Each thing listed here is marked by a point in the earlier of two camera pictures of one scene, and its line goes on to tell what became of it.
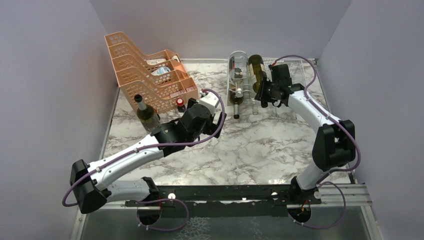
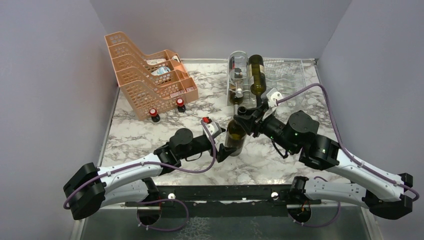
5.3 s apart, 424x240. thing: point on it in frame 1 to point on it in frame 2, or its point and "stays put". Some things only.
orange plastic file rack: [161, 78] stays put
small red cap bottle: [181, 106] stays put
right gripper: [261, 95] to [250, 123]
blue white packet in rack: [161, 70] stays put
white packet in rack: [153, 62] stays put
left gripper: [212, 127] to [223, 152]
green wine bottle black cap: [257, 67] stays put
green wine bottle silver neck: [147, 114] to [236, 135]
